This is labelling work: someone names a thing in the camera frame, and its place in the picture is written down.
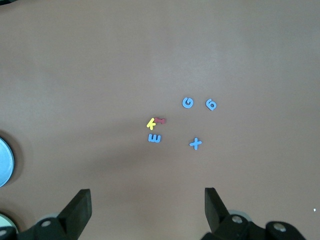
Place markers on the blue plate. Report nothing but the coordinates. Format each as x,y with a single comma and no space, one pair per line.
5,162

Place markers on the blue foam number nine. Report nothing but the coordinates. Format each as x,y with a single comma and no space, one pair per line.
208,101

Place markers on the red foam letter I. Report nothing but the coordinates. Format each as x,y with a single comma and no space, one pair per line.
161,121

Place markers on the blue foam letter G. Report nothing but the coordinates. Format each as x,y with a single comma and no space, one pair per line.
183,103

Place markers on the brown table cover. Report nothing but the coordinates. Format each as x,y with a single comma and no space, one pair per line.
160,62

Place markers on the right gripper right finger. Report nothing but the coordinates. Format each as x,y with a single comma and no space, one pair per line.
217,215

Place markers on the light green plate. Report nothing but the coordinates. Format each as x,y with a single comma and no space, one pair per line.
5,220

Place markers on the blue foam letter X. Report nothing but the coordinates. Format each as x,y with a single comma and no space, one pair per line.
195,144

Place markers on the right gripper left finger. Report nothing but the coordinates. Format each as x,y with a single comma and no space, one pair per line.
75,212

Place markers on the blue foam letter E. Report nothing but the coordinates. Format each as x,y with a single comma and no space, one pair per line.
154,138

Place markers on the yellow foam letter K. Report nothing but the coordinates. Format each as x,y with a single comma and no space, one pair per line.
150,124

